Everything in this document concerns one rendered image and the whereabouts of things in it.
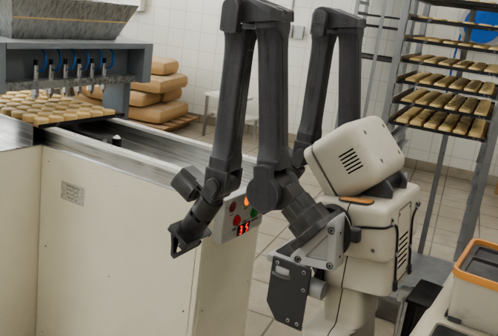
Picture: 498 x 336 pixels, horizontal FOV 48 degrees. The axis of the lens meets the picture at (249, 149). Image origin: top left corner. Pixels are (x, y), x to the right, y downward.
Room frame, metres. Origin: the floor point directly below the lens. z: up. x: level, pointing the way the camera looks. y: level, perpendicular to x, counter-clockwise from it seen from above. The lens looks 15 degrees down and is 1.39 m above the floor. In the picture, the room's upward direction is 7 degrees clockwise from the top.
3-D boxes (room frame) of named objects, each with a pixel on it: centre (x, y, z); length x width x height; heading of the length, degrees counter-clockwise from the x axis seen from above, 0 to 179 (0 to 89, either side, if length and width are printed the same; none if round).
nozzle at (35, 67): (1.86, 0.73, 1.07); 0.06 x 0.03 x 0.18; 60
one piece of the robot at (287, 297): (1.32, -0.21, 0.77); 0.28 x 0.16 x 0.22; 150
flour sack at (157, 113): (5.75, 0.99, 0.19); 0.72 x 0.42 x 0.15; 164
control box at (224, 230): (1.62, 0.00, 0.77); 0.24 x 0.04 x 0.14; 150
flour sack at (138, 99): (5.63, 1.35, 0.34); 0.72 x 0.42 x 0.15; 74
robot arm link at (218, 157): (1.21, 0.05, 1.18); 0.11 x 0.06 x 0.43; 150
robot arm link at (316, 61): (1.59, -0.17, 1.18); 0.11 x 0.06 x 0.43; 150
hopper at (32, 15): (2.05, 0.75, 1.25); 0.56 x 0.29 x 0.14; 150
